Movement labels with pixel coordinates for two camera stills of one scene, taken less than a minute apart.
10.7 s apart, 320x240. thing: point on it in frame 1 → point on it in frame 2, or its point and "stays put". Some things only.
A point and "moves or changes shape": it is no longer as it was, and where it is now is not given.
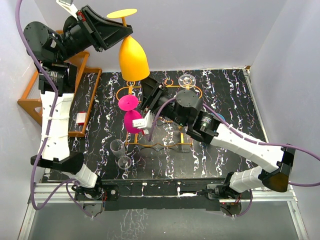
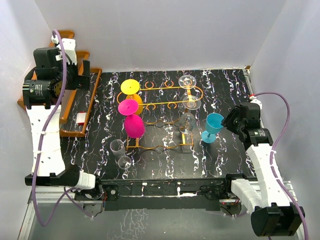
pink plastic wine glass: (128, 103) moves or changes shape
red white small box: (81, 118) stays put
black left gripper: (100, 32) → (80, 82)
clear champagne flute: (118, 148) stays put
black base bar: (153, 194) stays put
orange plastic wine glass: (133, 64) → (137, 97)
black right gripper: (152, 92) → (227, 121)
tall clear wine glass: (187, 81) stays put
